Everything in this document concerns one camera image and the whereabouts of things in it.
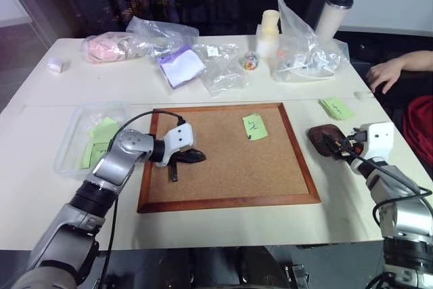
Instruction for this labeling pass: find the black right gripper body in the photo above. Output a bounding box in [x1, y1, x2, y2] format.
[332, 128, 369, 162]

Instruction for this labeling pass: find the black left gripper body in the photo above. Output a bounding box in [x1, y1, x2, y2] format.
[167, 149, 191, 169]

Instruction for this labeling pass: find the small brown tray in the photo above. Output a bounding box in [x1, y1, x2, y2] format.
[307, 125, 343, 158]

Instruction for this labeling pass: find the green sticky note with scribble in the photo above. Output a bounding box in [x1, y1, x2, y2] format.
[242, 112, 269, 141]

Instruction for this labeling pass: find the plain green note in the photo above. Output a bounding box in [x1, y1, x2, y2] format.
[87, 116, 120, 141]

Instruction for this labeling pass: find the green note with writing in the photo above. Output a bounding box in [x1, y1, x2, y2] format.
[78, 139, 111, 170]

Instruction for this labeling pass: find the clear plastic box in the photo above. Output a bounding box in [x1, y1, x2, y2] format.
[53, 101, 131, 177]

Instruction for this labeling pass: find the small jar of coloured pushpins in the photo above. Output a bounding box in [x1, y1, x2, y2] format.
[240, 50, 260, 72]

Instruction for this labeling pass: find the person's bare hand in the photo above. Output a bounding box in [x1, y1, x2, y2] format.
[365, 58, 406, 95]

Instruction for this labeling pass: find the wood framed cork board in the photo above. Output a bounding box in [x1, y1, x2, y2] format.
[137, 102, 321, 215]

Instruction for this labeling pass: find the stack of green notes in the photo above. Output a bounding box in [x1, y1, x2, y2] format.
[318, 97, 357, 121]

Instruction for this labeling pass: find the red garment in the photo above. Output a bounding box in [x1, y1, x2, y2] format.
[402, 95, 433, 169]

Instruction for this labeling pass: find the flat clear plastic bag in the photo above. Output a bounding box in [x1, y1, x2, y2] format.
[194, 43, 252, 97]

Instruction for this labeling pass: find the purple and white paper pack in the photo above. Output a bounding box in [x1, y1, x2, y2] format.
[156, 45, 207, 90]

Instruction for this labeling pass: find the large clear bag with items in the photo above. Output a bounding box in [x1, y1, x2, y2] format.
[270, 0, 350, 84]

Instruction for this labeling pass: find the white plastic bottle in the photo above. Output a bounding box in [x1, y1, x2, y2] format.
[254, 9, 281, 60]

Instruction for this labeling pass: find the white tumbler with dark lid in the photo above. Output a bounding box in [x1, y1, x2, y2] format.
[314, 0, 355, 40]

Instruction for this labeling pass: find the crumpled clear plastic bag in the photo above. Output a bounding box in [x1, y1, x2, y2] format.
[125, 16, 200, 60]

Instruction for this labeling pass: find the bag of pink items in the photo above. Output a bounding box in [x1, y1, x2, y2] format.
[80, 31, 150, 64]

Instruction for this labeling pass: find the small white tape roll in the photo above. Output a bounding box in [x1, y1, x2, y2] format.
[46, 58, 66, 74]

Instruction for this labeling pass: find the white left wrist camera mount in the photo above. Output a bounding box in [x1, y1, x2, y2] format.
[154, 124, 197, 168]

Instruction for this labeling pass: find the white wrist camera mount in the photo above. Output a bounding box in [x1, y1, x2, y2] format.
[154, 124, 197, 168]
[359, 121, 396, 163]

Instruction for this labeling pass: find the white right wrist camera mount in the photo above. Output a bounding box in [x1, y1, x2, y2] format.
[359, 121, 396, 163]

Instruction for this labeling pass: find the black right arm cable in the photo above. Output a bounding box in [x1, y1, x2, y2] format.
[343, 148, 433, 227]

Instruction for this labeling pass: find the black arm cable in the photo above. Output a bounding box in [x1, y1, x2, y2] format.
[343, 148, 433, 227]
[101, 110, 186, 289]

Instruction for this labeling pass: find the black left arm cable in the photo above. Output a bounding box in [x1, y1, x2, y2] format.
[101, 110, 186, 289]

